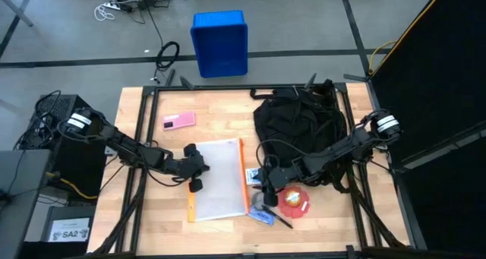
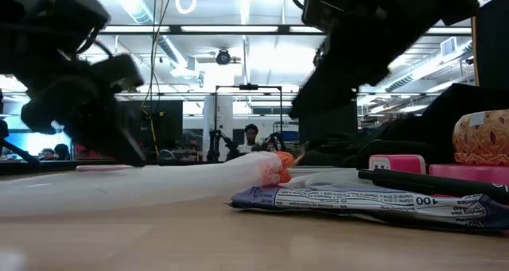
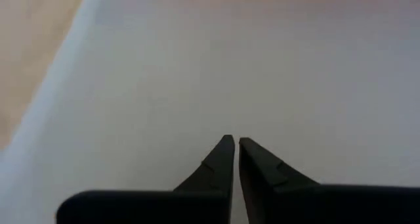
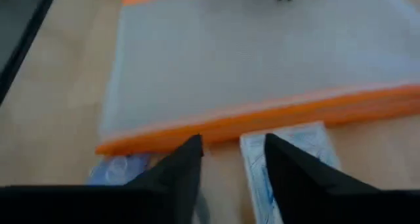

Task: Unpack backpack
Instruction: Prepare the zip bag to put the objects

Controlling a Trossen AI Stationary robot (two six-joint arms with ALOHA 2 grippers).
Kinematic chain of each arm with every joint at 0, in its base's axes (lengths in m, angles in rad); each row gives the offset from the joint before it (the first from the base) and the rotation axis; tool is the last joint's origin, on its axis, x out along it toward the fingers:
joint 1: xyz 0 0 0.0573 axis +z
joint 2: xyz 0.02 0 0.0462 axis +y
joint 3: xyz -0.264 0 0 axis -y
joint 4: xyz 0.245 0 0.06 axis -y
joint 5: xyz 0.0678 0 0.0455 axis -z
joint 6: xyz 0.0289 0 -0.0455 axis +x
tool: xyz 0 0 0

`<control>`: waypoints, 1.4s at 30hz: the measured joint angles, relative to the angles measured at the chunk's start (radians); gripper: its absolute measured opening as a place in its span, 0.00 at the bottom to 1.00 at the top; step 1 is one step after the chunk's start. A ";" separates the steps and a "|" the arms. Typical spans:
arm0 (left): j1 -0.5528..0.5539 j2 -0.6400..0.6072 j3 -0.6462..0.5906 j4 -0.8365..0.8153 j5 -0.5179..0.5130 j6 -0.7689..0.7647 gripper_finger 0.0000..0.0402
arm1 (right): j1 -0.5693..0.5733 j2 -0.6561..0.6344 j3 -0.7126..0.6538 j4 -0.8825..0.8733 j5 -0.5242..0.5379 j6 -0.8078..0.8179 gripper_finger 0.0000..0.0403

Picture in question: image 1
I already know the black cable bundle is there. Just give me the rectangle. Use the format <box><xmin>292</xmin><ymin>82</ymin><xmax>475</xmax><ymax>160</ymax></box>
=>
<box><xmin>13</xmin><ymin>90</ymin><xmax>64</xmax><ymax>152</ymax></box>

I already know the thin yellow cable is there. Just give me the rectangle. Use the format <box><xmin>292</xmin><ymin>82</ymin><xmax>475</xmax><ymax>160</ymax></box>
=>
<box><xmin>368</xmin><ymin>40</ymin><xmax>398</xmax><ymax>76</ymax></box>

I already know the black case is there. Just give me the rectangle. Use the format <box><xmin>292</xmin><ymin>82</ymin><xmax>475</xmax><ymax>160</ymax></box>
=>
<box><xmin>39</xmin><ymin>205</ymin><xmax>96</xmax><ymax>259</ymax></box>

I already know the mesh zip pouch orange trim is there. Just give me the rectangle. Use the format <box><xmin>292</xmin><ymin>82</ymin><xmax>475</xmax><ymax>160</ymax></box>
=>
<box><xmin>187</xmin><ymin>137</ymin><xmax>251</xmax><ymax>223</ymax></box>

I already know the black metal table frame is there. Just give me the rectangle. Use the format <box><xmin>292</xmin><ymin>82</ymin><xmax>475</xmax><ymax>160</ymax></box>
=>
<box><xmin>89</xmin><ymin>68</ymin><xmax>430</xmax><ymax>259</ymax></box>

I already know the small white blue packet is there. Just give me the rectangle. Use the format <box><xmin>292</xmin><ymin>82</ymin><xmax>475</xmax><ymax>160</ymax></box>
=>
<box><xmin>245</xmin><ymin>167</ymin><xmax>263</xmax><ymax>186</ymax></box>

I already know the black pen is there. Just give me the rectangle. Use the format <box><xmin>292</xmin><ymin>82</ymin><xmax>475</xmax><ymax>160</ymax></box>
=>
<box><xmin>260</xmin><ymin>204</ymin><xmax>294</xmax><ymax>229</ymax></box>

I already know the black metal beam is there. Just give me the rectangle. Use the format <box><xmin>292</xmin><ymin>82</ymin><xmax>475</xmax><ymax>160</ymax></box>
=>
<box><xmin>396</xmin><ymin>120</ymin><xmax>486</xmax><ymax>169</ymax></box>

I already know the black computer tower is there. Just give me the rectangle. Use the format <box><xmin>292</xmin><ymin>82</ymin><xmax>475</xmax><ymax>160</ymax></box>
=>
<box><xmin>28</xmin><ymin>94</ymin><xmax>114</xmax><ymax>199</ymax></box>

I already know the grey round item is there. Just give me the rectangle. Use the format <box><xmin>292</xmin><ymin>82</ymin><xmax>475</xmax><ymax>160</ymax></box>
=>
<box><xmin>251</xmin><ymin>190</ymin><xmax>267</xmax><ymax>211</ymax></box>

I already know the white cable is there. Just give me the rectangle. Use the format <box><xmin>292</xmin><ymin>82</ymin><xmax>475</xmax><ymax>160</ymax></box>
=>
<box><xmin>93</xmin><ymin>2</ymin><xmax>115</xmax><ymax>22</ymax></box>

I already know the grey metal leg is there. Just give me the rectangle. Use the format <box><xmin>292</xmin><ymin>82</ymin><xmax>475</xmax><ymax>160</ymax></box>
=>
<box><xmin>0</xmin><ymin>0</ymin><xmax>34</xmax><ymax>27</ymax></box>

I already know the thick yellow cable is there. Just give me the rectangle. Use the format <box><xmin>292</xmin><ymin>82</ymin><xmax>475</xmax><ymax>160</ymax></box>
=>
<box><xmin>45</xmin><ymin>171</ymin><xmax>99</xmax><ymax>201</ymax></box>

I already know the blue white snack bar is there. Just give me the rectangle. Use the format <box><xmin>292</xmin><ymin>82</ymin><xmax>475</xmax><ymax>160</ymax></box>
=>
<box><xmin>247</xmin><ymin>205</ymin><xmax>275</xmax><ymax>226</ymax></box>

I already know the black backdrop panel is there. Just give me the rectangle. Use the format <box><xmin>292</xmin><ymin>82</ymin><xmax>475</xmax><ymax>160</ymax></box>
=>
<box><xmin>366</xmin><ymin>0</ymin><xmax>486</xmax><ymax>259</ymax></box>

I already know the blue plastic bin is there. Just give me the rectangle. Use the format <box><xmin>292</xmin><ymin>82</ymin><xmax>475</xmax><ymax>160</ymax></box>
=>
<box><xmin>190</xmin><ymin>10</ymin><xmax>250</xmax><ymax>79</ymax></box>

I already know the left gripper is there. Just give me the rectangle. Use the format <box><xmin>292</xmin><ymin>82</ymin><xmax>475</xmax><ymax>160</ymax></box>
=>
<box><xmin>174</xmin><ymin>143</ymin><xmax>210</xmax><ymax>194</ymax></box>

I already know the black backpack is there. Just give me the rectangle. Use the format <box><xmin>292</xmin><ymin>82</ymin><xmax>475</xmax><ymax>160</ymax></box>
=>
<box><xmin>249</xmin><ymin>79</ymin><xmax>360</xmax><ymax>194</ymax></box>

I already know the pink smartphone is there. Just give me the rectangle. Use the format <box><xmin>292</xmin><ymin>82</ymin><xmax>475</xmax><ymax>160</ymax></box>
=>
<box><xmin>162</xmin><ymin>110</ymin><xmax>197</xmax><ymax>132</ymax></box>

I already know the grey desk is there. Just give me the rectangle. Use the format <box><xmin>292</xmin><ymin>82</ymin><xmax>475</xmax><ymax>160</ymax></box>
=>
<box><xmin>0</xmin><ymin>149</ymin><xmax>52</xmax><ymax>259</ymax></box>

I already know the white power strip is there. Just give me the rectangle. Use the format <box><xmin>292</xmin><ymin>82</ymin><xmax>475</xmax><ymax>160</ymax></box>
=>
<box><xmin>104</xmin><ymin>1</ymin><xmax>132</xmax><ymax>12</ymax></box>

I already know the white SA2 label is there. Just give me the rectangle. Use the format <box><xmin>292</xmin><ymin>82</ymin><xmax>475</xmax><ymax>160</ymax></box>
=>
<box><xmin>48</xmin><ymin>217</ymin><xmax>91</xmax><ymax>243</ymax></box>

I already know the coiled black cable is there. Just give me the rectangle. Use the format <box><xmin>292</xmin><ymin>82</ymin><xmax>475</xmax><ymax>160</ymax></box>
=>
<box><xmin>153</xmin><ymin>41</ymin><xmax>181</xmax><ymax>84</ymax></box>

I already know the pink round item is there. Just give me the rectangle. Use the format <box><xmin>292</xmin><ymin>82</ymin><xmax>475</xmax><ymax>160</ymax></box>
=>
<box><xmin>276</xmin><ymin>185</ymin><xmax>311</xmax><ymax>219</ymax></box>

